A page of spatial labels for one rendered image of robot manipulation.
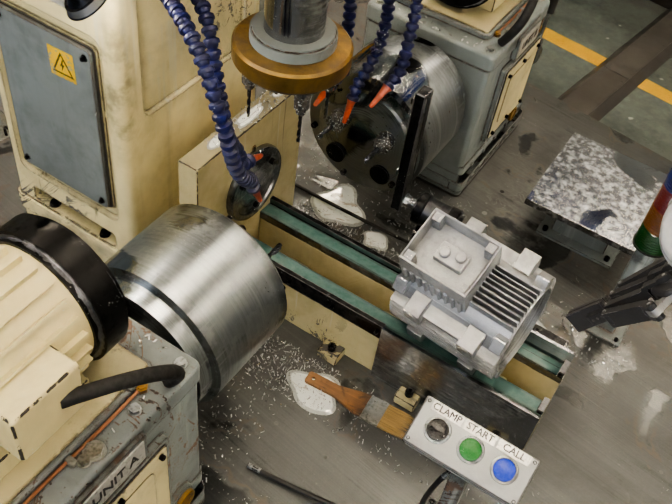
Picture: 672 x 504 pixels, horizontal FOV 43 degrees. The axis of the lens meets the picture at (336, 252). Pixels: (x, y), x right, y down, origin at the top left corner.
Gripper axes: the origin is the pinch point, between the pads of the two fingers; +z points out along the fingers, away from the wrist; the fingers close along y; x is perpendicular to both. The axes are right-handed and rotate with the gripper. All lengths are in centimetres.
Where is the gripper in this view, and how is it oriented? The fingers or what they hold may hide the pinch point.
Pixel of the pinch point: (592, 313)
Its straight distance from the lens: 121.1
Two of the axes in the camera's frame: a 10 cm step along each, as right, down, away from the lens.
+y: -5.4, 5.8, -6.1
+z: -5.1, 3.6, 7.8
